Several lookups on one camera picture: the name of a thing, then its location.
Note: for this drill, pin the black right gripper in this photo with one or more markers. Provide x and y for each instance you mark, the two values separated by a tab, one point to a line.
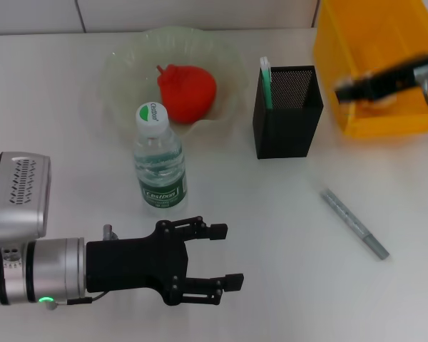
396	80

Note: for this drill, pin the orange fruit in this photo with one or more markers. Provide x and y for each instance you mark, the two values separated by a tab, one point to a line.
189	96

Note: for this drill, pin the green white pen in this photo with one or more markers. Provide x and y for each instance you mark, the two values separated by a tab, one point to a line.
267	85

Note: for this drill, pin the yellow plastic bin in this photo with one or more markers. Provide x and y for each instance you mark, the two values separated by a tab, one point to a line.
385	32

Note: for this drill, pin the pale green glass fruit plate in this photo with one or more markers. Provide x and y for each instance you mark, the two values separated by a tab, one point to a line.
128	71

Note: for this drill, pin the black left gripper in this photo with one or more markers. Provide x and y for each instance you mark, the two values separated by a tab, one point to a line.
135	263

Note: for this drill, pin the clear green-label water bottle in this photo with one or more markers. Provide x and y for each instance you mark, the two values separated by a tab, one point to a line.
160	167

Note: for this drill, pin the silver glitter pen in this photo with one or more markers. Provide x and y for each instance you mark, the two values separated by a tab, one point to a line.
355	222

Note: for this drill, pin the black mesh pen holder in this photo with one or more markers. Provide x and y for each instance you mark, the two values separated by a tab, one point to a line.
289	124

